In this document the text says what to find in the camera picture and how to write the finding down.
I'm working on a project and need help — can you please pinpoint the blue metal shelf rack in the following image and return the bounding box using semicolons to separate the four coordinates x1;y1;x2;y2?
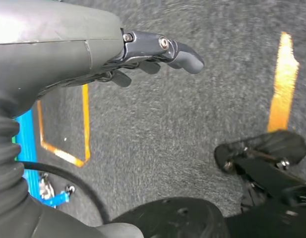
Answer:
11;110;76;208

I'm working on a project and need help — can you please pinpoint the yellow floor tape rectangle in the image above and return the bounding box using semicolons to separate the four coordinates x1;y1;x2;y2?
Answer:
36;83;91;168

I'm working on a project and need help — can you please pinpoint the black robot lower body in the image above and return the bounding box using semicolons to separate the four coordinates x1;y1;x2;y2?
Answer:
110;157;306;238

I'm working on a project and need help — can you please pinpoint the torn yellow floor tape strip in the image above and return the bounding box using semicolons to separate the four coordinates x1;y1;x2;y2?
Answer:
267;31;300;133

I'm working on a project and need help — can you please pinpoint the black robot foot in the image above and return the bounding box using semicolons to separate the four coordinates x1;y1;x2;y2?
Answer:
214;130;306;173

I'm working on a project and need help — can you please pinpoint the black floor cable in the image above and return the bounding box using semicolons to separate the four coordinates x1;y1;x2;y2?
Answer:
23;161;110;225

